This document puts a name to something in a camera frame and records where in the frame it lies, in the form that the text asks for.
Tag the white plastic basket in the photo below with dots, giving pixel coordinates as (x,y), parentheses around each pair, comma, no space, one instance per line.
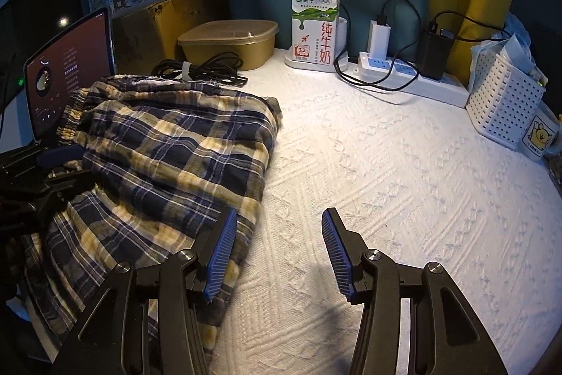
(500,102)

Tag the white power strip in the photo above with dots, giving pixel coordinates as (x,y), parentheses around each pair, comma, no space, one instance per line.
(439,91)

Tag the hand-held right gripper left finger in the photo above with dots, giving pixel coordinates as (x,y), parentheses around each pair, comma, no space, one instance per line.
(221,252)

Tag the white charger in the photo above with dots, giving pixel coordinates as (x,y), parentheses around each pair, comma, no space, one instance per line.
(378,39)

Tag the beige plastic container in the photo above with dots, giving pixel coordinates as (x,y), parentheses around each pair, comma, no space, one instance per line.
(228,45)

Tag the white textured tablecloth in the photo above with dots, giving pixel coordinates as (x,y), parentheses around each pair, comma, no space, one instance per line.
(395,181)

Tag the white bear mug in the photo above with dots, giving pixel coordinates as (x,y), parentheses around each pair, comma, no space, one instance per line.
(538,133)

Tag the cardboard box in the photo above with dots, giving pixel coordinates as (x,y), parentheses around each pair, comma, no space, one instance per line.
(153,32)

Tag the plaid pants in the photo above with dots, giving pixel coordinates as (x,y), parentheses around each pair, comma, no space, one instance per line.
(167,146)

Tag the milk carton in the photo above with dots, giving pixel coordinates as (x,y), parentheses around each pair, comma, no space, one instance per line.
(314,32)

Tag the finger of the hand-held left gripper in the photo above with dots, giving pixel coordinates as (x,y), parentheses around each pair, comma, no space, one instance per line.
(70,186)
(59,155)

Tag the black power adapter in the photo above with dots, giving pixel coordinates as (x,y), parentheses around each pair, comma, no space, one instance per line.
(432,54)

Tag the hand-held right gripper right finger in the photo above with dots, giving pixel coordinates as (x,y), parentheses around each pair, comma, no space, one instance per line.
(338,252)

